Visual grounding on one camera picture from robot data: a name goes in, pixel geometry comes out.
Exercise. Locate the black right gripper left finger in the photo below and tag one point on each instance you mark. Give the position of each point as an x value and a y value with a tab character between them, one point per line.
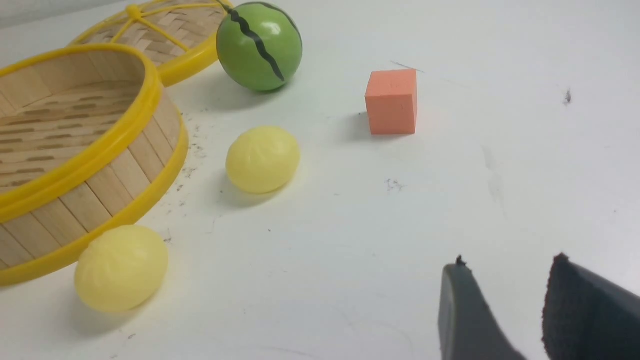
467	327

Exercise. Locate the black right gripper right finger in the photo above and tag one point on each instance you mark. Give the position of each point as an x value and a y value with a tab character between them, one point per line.
587	317

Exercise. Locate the yellow bun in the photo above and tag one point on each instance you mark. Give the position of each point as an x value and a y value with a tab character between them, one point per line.
262	160
121	269

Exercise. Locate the yellow bun bottom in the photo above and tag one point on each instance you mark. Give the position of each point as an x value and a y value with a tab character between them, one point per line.
121	269

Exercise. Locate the woven bamboo steamer lid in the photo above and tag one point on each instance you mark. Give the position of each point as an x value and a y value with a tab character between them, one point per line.
178	36

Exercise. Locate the bamboo steamer tray yellow rim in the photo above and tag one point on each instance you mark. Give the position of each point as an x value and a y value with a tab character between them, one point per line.
90	141

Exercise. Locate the orange foam cube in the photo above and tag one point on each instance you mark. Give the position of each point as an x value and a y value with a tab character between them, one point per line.
391	100

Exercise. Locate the green toy watermelon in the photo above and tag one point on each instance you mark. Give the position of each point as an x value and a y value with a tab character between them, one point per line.
259	46

